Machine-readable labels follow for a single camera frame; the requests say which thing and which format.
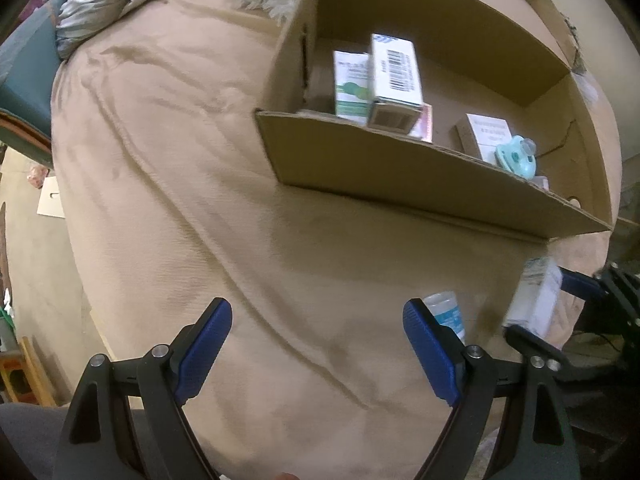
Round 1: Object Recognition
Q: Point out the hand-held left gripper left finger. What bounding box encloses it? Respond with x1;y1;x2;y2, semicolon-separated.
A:
52;297;233;480

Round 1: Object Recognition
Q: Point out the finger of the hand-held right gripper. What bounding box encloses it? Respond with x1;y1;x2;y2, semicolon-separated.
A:
560;267;608;302
504;325;618;381

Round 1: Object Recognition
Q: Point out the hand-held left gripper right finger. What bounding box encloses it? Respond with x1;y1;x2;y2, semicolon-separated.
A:
402;298;583;480

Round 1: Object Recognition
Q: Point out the white bottle with blue label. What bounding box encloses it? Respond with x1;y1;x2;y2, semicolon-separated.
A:
422;291;467;345

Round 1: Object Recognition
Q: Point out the white box with teal print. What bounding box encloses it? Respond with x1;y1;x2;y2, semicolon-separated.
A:
502;256;563;336

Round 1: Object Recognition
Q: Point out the teal pacifier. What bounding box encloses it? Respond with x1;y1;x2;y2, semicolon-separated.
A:
495;135;540;172

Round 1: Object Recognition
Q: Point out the white and red cigarette pack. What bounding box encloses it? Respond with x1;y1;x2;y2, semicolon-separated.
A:
456;113;512;163

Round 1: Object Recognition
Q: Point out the brown cardboard box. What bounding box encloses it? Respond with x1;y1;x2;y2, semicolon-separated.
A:
255;0;621;240

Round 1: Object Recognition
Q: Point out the white barcode medicine box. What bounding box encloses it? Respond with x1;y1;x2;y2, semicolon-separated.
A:
367;33;424;133

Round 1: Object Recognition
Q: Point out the white and green medicine box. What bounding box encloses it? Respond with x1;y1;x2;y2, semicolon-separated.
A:
333;51;373;122

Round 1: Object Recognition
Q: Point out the yellow wooden stool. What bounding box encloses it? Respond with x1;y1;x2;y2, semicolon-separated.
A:
0;337;56;406

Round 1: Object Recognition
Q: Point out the white flat board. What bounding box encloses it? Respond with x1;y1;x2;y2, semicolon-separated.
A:
37;176;67;219

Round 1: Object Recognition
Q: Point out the pink patterned packet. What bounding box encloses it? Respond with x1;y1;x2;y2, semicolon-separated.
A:
407;102;434;143

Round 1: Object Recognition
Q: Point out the teal mattress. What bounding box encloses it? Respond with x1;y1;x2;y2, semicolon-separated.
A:
0;0;68;166

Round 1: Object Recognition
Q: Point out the crumpled grey bedsheet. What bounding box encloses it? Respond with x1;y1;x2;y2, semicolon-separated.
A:
55;0;241;58

